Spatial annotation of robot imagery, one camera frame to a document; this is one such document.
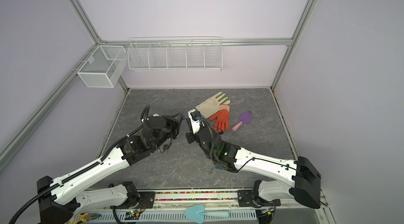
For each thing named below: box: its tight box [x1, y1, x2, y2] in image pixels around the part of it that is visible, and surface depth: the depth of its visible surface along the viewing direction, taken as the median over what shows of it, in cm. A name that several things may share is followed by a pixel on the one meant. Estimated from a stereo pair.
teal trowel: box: [185, 204, 230, 224], surface depth 72 cm
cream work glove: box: [195, 92, 231, 120], surface depth 114 cm
